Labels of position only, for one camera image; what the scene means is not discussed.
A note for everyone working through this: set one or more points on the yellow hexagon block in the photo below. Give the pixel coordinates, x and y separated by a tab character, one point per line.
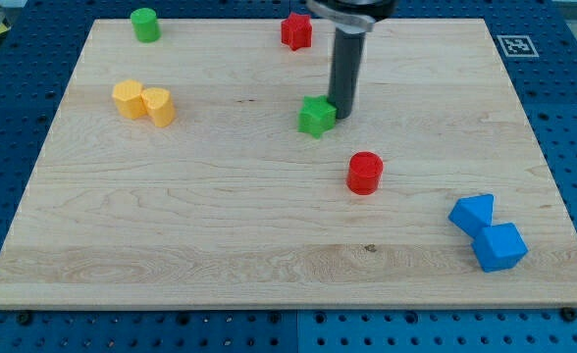
127	98

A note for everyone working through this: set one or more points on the fiducial marker tag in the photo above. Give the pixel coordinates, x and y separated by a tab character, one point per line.
517	46

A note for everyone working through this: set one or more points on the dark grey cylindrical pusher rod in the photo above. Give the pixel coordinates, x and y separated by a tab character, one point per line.
345	67

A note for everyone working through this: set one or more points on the blue triangle block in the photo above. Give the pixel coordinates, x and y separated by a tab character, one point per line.
471	214

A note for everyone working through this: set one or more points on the wooden board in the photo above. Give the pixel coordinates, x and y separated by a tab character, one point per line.
231	207

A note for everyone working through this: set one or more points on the red star block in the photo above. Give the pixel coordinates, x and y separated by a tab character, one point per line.
296	31

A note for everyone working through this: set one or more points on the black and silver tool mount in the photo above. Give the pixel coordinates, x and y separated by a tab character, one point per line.
353	16

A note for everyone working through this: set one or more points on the blue cube block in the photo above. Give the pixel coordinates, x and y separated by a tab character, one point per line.
499	247

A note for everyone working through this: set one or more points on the green cylinder block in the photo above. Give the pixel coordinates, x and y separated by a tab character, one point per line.
145	25

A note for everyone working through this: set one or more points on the red cylinder block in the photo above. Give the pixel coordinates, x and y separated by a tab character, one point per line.
364	172

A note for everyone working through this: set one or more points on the green star block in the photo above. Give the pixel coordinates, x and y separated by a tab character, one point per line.
316	116

